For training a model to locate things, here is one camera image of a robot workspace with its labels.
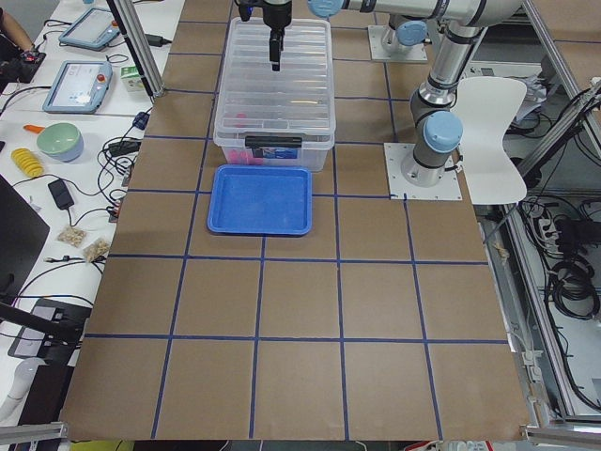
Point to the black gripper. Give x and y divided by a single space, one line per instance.
273 14

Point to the clear plastic box lid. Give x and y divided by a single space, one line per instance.
298 99

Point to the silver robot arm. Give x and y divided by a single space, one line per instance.
438 130

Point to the clear plastic storage box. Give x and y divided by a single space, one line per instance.
311 155

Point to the blue plastic tray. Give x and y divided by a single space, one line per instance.
261 200

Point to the green white carton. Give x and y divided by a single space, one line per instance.
131 79

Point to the teach pendant tablet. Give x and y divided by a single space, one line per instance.
94 30
79 87

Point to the white chair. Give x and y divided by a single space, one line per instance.
486 107

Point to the green bowl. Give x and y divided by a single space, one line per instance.
61 141

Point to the black power adapter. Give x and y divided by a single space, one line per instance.
60 194

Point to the yellow ridged toy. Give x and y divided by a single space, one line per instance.
27 162

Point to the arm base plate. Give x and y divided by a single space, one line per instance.
385 47
408 180

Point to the black box latch handle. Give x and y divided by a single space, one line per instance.
272 141

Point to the aluminium frame post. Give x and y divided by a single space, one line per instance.
133 33

